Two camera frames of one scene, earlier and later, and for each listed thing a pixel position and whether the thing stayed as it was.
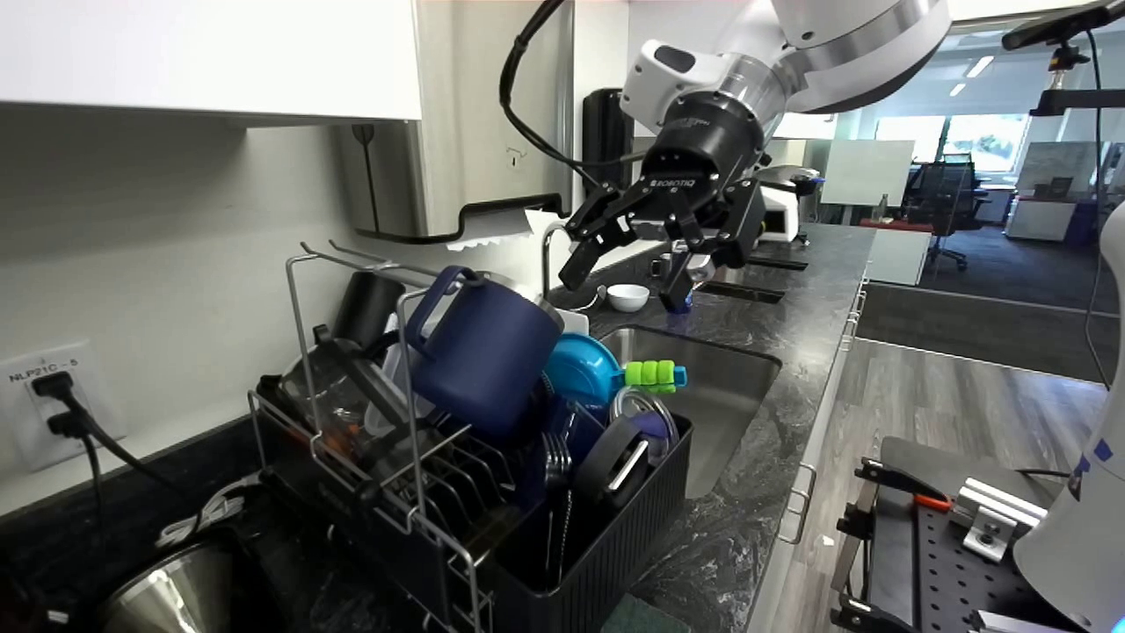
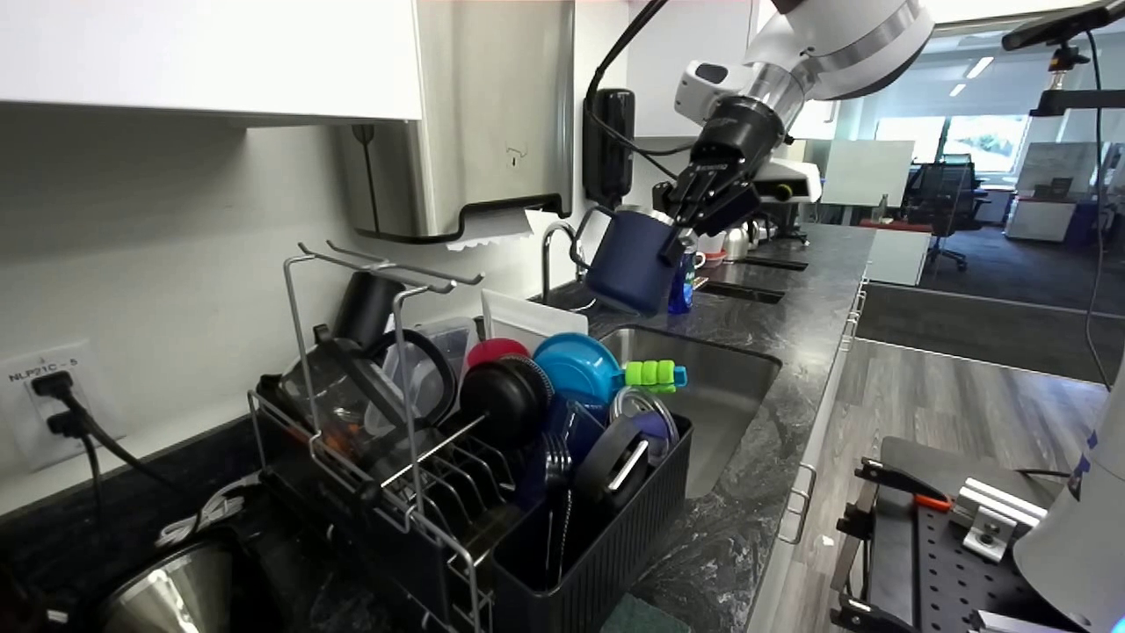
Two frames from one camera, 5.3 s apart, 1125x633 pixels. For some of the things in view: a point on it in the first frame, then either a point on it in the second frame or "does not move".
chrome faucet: x=547 y=256 does not move
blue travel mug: x=482 y=350 → x=635 y=268
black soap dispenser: x=606 y=140 does not move
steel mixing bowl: x=200 y=589 does not move
